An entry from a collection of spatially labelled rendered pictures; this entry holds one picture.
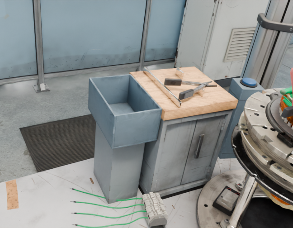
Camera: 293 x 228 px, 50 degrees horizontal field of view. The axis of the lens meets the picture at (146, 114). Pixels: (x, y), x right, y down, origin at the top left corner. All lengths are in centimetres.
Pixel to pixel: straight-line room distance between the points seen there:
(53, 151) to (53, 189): 132
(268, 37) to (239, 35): 205
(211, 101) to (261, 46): 41
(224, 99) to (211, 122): 7
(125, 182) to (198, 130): 22
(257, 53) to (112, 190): 64
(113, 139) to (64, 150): 153
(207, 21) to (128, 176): 228
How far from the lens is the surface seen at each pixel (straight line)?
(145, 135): 68
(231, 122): 96
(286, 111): 54
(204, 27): 295
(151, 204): 79
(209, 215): 83
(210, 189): 89
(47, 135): 231
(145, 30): 308
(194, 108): 69
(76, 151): 217
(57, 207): 82
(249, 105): 69
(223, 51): 308
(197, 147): 79
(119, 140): 66
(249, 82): 93
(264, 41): 109
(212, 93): 77
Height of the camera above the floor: 140
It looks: 32 degrees down
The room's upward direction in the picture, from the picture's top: 9 degrees clockwise
